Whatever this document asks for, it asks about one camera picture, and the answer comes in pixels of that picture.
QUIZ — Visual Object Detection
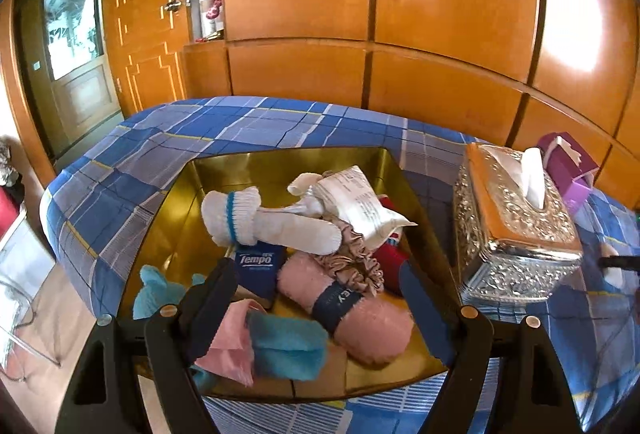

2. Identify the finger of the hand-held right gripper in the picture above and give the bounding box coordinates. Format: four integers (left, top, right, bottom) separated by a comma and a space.
600, 255, 640, 272

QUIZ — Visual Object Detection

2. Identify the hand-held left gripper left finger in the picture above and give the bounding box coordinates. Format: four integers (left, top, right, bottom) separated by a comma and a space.
54, 258, 240, 434

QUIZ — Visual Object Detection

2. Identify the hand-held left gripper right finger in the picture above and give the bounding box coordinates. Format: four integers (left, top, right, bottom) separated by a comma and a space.
397, 260, 586, 434

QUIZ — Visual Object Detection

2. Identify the red fuzzy sock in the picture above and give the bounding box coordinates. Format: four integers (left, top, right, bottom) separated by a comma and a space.
370, 196, 411, 299

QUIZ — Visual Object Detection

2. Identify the blue tissue pack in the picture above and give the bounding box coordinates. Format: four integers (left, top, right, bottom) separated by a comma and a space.
234, 246, 287, 309

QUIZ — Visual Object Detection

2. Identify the pink-brown scrunchie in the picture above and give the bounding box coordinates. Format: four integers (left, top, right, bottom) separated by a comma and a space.
315, 219, 386, 297

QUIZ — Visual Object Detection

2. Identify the blue plush toy pink outfit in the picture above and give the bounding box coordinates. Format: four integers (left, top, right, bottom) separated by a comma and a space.
132, 265, 328, 387

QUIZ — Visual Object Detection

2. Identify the white sock blue band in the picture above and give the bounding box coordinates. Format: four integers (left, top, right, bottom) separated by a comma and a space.
201, 186, 346, 255

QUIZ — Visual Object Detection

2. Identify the white plastic packet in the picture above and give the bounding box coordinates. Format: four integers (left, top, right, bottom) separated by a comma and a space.
316, 165, 418, 247

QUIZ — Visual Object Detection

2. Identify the gold tin box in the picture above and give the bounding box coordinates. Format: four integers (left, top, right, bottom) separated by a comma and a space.
117, 146, 463, 402

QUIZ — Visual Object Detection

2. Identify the purple carton box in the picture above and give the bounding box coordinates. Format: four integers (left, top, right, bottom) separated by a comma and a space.
537, 131, 600, 215

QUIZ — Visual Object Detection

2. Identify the silver embossed tissue box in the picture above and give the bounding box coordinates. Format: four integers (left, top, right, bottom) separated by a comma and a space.
454, 144, 585, 303

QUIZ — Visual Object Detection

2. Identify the white tissue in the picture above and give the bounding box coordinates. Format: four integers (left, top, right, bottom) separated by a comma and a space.
520, 147, 547, 209

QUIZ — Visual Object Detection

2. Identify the blue plaid bedsheet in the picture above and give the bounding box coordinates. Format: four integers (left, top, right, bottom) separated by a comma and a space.
40, 96, 640, 434

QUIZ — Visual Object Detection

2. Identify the clear plastic chair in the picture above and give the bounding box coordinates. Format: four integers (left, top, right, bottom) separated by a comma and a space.
0, 204, 63, 382

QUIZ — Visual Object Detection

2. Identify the red cloth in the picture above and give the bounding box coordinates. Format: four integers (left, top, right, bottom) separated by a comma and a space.
0, 186, 28, 239

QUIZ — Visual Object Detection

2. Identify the wooden door with gold lines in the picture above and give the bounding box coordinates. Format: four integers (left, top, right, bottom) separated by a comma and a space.
100, 0, 188, 117

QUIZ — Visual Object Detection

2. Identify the glass panel door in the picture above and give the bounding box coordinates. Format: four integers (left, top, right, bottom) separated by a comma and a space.
15, 0, 123, 155

